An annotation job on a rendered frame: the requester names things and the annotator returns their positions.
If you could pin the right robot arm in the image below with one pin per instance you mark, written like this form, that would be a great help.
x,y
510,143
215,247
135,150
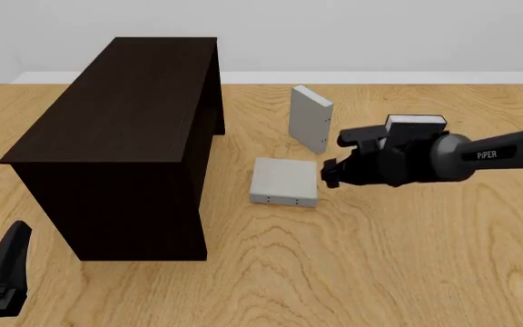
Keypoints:
x,y
447,160

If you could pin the dark brown wooden cabinet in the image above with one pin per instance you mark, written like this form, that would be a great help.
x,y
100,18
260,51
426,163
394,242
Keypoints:
x,y
121,143

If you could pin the right gripper plate on stalk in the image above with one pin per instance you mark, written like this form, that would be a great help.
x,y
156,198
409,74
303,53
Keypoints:
x,y
361,133

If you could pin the black-covered book with white pages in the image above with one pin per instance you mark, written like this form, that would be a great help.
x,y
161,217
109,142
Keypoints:
x,y
413,124

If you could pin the flat grey book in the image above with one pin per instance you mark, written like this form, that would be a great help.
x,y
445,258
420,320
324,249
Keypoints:
x,y
284,177

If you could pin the upright grey book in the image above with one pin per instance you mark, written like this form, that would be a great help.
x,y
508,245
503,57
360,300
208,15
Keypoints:
x,y
308,122

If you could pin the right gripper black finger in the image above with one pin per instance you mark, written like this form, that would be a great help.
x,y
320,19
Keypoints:
x,y
333,173

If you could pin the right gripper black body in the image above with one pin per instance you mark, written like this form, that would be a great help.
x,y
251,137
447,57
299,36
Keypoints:
x,y
370,168

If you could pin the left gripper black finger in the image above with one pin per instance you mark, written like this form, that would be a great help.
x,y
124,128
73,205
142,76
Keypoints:
x,y
9,253

